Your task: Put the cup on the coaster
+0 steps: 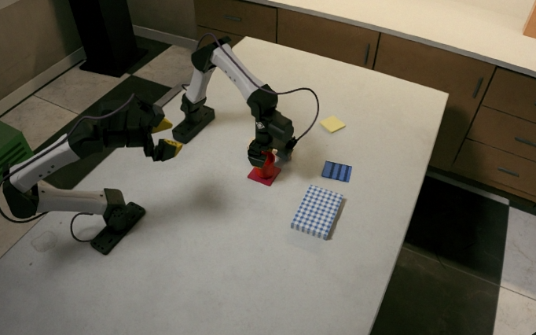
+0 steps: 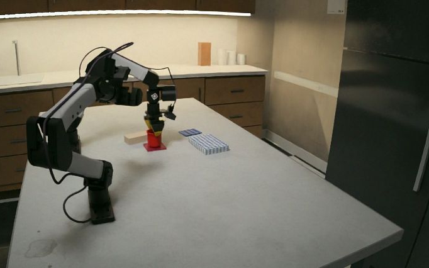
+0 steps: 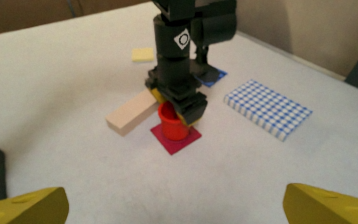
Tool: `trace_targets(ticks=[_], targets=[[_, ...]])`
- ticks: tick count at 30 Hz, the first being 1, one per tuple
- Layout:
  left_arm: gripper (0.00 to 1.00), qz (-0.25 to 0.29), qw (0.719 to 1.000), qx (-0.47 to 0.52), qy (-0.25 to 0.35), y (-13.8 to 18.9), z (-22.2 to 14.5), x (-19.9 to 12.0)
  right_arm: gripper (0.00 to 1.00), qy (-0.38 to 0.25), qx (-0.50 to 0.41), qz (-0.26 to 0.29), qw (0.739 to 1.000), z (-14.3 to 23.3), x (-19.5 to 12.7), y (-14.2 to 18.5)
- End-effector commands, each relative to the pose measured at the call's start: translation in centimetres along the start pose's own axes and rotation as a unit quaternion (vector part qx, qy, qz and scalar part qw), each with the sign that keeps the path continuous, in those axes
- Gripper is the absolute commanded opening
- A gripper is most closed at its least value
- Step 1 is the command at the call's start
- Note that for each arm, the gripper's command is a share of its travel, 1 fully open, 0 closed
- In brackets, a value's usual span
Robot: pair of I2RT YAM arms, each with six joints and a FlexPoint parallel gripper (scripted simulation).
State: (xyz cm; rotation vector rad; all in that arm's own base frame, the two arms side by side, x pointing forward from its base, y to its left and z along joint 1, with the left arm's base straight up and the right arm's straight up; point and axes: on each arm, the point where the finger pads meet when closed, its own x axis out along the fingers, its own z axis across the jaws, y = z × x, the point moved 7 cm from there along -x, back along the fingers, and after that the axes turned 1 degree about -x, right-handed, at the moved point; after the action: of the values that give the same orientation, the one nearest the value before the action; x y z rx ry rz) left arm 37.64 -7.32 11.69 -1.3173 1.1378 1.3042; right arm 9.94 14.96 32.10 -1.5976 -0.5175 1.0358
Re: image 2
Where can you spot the red cup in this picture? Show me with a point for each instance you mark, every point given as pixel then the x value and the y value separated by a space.
pixel 153 141

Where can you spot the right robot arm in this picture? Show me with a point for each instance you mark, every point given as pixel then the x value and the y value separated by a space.
pixel 61 155

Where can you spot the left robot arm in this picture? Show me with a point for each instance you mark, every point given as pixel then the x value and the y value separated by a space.
pixel 148 77

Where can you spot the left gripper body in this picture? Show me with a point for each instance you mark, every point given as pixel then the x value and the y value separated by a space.
pixel 153 111

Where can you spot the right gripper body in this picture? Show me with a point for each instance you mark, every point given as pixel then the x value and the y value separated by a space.
pixel 124 98

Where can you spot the beige rectangular block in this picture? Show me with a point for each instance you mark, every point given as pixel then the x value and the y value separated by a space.
pixel 135 138

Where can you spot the red square coaster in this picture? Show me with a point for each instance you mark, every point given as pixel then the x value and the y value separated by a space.
pixel 151 149

